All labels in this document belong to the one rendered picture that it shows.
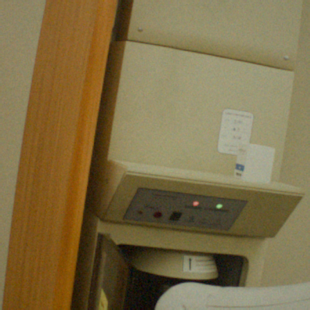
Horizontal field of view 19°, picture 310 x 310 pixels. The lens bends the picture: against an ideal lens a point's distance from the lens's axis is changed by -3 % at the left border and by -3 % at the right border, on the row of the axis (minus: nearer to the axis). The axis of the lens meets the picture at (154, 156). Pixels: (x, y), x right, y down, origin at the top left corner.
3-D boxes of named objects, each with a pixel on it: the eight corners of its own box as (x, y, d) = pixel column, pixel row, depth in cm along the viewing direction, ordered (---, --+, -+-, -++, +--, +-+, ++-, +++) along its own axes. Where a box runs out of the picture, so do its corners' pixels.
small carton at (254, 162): (233, 176, 159) (239, 142, 159) (260, 180, 160) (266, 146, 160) (242, 180, 154) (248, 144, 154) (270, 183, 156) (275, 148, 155)
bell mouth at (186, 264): (113, 254, 177) (117, 227, 177) (199, 263, 183) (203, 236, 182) (140, 275, 160) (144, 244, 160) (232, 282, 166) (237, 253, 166)
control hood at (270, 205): (97, 217, 156) (106, 158, 155) (270, 236, 166) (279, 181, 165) (115, 229, 145) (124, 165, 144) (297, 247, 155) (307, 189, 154)
